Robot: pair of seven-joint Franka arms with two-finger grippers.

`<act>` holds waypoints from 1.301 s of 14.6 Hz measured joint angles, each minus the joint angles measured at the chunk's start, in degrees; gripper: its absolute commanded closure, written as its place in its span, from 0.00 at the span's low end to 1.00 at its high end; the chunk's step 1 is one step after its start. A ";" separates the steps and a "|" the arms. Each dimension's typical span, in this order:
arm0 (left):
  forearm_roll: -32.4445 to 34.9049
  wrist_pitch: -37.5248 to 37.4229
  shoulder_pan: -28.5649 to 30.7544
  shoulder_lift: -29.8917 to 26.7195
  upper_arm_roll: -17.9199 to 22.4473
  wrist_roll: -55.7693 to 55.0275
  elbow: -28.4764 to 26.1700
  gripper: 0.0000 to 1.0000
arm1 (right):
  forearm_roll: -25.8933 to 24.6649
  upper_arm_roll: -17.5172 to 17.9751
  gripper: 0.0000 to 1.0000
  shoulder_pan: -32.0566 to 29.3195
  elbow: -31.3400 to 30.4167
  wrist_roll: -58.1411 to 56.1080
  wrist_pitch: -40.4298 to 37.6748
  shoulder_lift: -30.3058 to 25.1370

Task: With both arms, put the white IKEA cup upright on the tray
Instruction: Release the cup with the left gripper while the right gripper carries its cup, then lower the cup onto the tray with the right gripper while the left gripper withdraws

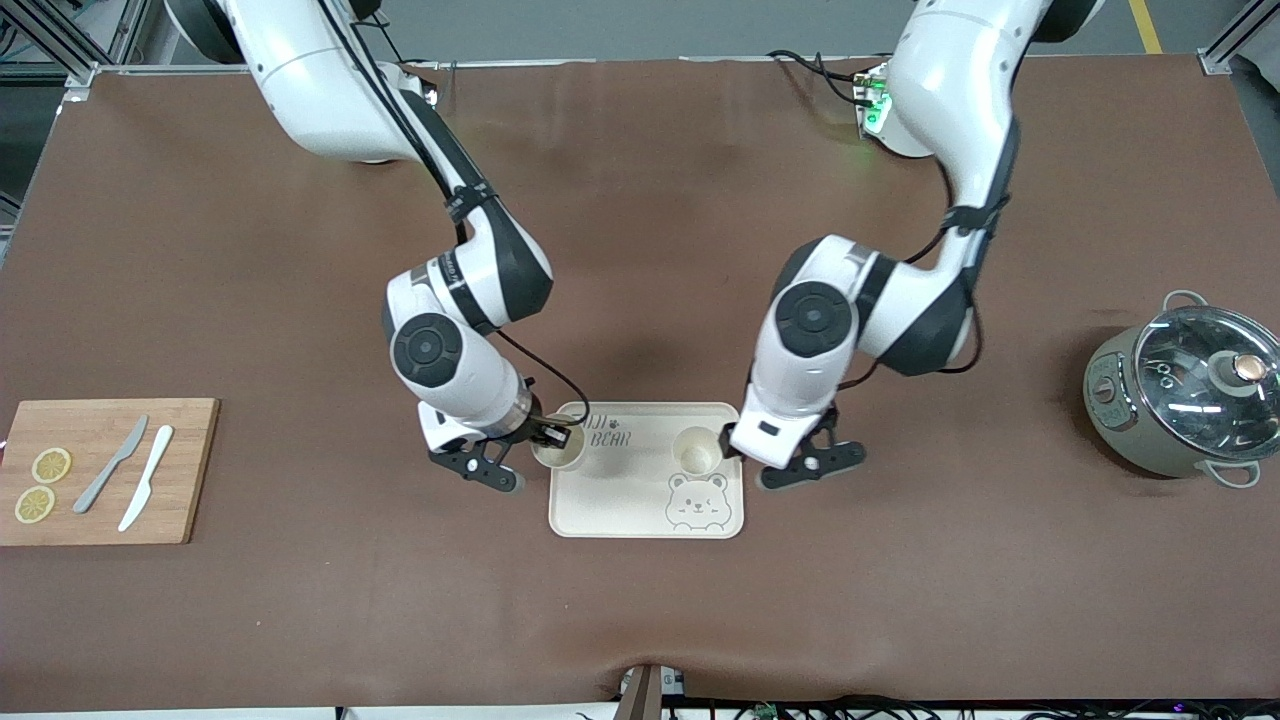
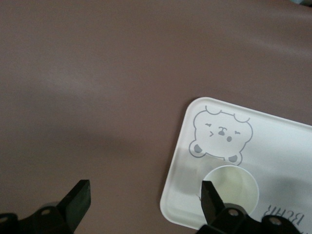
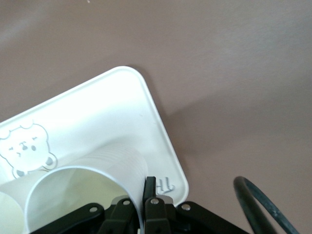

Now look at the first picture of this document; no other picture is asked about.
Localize cream tray with bear print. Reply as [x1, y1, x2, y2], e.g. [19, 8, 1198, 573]
[548, 401, 745, 540]

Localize wooden cutting board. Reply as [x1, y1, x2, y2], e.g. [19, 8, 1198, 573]
[0, 398, 220, 546]

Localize metal table edge clamp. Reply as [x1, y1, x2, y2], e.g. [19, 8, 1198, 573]
[617, 662, 687, 720]

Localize white plastic knife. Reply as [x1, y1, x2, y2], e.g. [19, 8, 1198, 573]
[118, 425, 174, 532]

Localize grey plastic knife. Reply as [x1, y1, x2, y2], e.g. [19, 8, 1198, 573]
[73, 415, 149, 515]

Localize grey cooking pot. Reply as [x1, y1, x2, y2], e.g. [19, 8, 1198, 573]
[1083, 290, 1280, 489]

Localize glass pot lid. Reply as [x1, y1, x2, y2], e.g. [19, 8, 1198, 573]
[1135, 305, 1280, 461]

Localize black base cables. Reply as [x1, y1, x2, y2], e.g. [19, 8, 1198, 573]
[767, 48, 873, 107]

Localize aluminium frame profile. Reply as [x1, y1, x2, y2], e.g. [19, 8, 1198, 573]
[0, 0, 151, 89]

